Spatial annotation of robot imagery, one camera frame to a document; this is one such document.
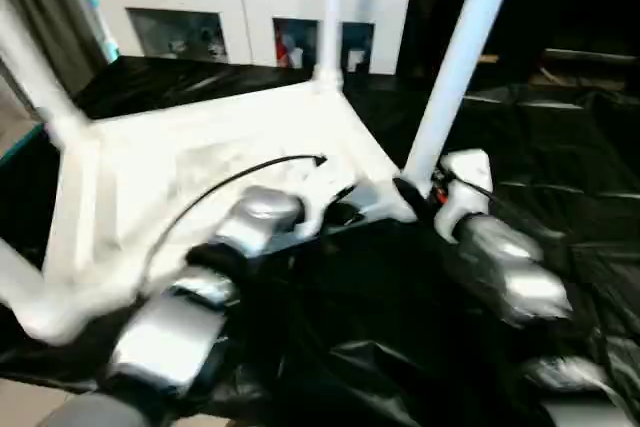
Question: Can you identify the black work mat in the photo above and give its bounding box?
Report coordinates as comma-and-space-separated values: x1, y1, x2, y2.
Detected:
0, 54, 640, 427

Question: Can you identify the light blue packaged box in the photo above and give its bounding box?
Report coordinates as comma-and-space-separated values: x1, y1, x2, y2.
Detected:
82, 0, 122, 64

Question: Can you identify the teal floor mat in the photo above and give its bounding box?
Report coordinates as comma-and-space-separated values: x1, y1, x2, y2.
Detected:
0, 124, 46, 168

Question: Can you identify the white plastic table top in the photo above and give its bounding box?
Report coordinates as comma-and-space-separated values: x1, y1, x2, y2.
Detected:
19, 75, 420, 346

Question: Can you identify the white red mug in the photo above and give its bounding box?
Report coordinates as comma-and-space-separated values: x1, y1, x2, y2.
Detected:
347, 46, 371, 73

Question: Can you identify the white plastic table leg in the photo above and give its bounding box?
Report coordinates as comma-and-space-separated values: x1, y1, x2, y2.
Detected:
313, 0, 346, 93
0, 236, 86, 343
0, 0, 91, 141
402, 0, 526, 193

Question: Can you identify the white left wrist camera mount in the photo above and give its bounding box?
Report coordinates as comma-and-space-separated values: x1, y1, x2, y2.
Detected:
292, 174, 359, 241

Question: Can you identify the grey curtain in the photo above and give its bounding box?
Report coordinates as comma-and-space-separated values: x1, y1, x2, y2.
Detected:
0, 0, 109, 98

